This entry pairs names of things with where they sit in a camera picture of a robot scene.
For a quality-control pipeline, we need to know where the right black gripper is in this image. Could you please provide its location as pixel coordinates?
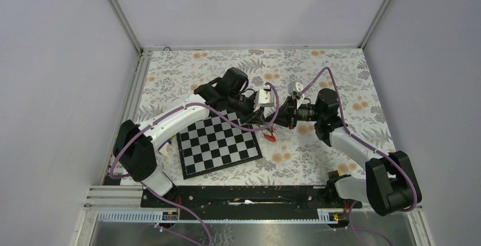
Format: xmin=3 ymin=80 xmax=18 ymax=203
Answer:
xmin=265 ymin=95 xmax=323 ymax=130

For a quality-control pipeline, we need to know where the keyring chain with red tag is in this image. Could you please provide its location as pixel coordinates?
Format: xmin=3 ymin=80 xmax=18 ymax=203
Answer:
xmin=262 ymin=126 xmax=277 ymax=143

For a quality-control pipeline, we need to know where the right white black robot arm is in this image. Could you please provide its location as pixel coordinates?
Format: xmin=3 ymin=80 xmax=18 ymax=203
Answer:
xmin=266 ymin=88 xmax=422 ymax=216

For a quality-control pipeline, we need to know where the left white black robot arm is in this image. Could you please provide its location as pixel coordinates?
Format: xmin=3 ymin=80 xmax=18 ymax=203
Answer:
xmin=109 ymin=67 xmax=280 ymax=207

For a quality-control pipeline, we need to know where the floral patterned table mat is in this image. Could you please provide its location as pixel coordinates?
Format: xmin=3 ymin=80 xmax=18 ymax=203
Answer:
xmin=136 ymin=48 xmax=395 ymax=186

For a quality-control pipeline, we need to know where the black white chessboard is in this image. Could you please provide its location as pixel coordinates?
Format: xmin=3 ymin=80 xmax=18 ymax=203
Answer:
xmin=176 ymin=115 xmax=263 ymax=179

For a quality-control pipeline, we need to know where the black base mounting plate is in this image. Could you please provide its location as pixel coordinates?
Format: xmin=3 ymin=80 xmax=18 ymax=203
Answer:
xmin=140 ymin=185 xmax=353 ymax=220

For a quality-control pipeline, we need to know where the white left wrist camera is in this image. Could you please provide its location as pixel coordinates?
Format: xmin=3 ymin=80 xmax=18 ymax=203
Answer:
xmin=254 ymin=87 xmax=275 ymax=111

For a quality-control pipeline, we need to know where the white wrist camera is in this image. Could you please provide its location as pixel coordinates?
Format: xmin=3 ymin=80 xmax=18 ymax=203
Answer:
xmin=254 ymin=87 xmax=275 ymax=111
xmin=287 ymin=82 xmax=303 ymax=97

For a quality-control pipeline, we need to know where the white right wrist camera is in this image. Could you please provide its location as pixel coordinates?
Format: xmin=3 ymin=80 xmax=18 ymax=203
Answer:
xmin=287 ymin=82 xmax=303 ymax=97

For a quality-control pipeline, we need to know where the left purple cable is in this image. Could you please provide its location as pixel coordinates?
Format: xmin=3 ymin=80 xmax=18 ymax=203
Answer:
xmin=109 ymin=82 xmax=281 ymax=246

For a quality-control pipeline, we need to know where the purple cable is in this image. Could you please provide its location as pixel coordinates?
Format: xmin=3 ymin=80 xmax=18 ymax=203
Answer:
xmin=109 ymin=82 xmax=281 ymax=246
xmin=298 ymin=66 xmax=420 ymax=246

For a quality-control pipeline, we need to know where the grey slotted cable duct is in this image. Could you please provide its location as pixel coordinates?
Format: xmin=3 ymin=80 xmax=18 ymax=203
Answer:
xmin=98 ymin=209 xmax=338 ymax=224

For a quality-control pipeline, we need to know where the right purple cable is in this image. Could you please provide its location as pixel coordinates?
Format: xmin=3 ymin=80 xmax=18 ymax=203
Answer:
xmin=298 ymin=66 xmax=420 ymax=246

